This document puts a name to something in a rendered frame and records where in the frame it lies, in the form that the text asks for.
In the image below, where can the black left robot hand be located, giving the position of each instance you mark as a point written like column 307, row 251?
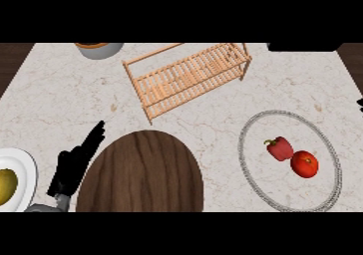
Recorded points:
column 73, row 166

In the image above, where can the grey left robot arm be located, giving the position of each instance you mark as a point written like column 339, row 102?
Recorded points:
column 54, row 205

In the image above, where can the red tomato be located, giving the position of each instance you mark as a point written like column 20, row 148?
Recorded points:
column 304, row 164

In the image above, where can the wooden tiered shelf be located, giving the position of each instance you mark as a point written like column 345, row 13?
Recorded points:
column 189, row 78

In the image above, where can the white plate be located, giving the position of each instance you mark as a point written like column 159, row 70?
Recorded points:
column 23, row 162

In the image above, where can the oval dark wooden cutting board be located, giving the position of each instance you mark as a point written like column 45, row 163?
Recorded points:
column 140, row 172

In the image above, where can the yellow mango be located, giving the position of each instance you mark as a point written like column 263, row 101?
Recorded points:
column 2, row 187

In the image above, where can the red bell pepper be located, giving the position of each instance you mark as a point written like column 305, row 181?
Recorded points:
column 280, row 148

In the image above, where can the black appliance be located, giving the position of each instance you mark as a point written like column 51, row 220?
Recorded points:
column 302, row 47

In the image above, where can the grey pot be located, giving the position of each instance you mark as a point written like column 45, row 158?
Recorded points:
column 98, row 50

